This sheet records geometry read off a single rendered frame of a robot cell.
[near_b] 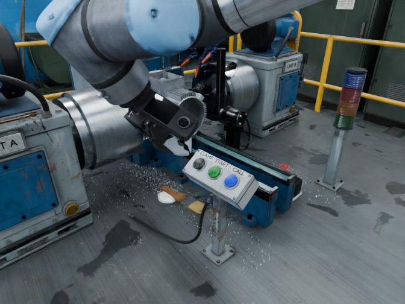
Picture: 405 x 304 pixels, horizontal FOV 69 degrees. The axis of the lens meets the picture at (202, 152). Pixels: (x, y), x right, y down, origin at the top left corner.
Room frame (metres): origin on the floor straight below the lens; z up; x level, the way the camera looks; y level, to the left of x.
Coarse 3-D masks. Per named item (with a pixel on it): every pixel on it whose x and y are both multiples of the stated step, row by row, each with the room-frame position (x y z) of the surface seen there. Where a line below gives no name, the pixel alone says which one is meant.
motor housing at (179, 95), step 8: (176, 88) 1.09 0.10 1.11; (168, 96) 1.06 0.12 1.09; (176, 96) 1.02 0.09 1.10; (184, 96) 1.02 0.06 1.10; (192, 96) 1.04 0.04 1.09; (184, 104) 1.16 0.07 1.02; (192, 104) 1.12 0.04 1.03; (200, 104) 1.09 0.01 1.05; (192, 112) 1.13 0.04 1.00; (200, 112) 1.09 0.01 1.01; (200, 120) 1.09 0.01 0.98; (192, 136) 1.04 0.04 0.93
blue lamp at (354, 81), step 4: (348, 72) 0.91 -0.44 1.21; (344, 76) 0.93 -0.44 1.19; (348, 76) 0.91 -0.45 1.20; (352, 76) 0.90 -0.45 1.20; (356, 76) 0.89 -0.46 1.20; (360, 76) 0.89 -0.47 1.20; (364, 76) 0.89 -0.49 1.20; (344, 80) 0.92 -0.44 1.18; (348, 80) 0.90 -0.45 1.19; (352, 80) 0.90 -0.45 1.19; (356, 80) 0.89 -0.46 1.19; (360, 80) 0.89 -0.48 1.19; (364, 80) 0.90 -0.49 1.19; (344, 84) 0.92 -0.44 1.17; (348, 84) 0.90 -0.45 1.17; (352, 84) 0.89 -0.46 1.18; (356, 84) 0.89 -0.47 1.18; (360, 84) 0.89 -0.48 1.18; (352, 88) 0.89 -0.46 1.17; (356, 88) 0.89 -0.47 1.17; (360, 88) 0.89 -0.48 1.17
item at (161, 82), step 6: (162, 72) 1.19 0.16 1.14; (168, 72) 1.19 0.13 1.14; (150, 78) 1.11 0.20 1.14; (156, 78) 1.17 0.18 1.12; (162, 78) 1.13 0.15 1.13; (168, 78) 1.13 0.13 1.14; (174, 78) 1.09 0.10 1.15; (180, 78) 1.11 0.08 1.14; (156, 84) 1.08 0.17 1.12; (162, 84) 1.06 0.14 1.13; (168, 84) 1.07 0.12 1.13; (174, 84) 1.09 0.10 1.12; (180, 84) 1.11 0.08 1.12; (156, 90) 1.08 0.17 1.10; (162, 90) 1.06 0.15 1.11; (168, 90) 1.07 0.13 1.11
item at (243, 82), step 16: (208, 64) 1.26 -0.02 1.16; (240, 64) 1.30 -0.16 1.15; (208, 80) 1.25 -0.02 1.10; (240, 80) 1.22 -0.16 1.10; (256, 80) 1.28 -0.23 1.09; (208, 96) 1.25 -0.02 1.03; (224, 96) 1.18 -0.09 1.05; (240, 96) 1.20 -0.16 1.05; (256, 96) 1.27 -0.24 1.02; (208, 112) 1.25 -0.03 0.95
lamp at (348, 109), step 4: (340, 100) 0.92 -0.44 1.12; (340, 104) 0.91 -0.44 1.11; (344, 104) 0.90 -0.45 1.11; (348, 104) 0.89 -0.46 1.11; (352, 104) 0.89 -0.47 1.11; (356, 104) 0.89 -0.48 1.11; (340, 108) 0.91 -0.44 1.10; (344, 108) 0.90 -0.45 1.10; (348, 108) 0.89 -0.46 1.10; (352, 108) 0.89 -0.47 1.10; (356, 108) 0.90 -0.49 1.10; (340, 112) 0.91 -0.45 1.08; (344, 112) 0.90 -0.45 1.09; (348, 112) 0.89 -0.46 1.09; (352, 112) 0.89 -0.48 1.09; (356, 112) 0.90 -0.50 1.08
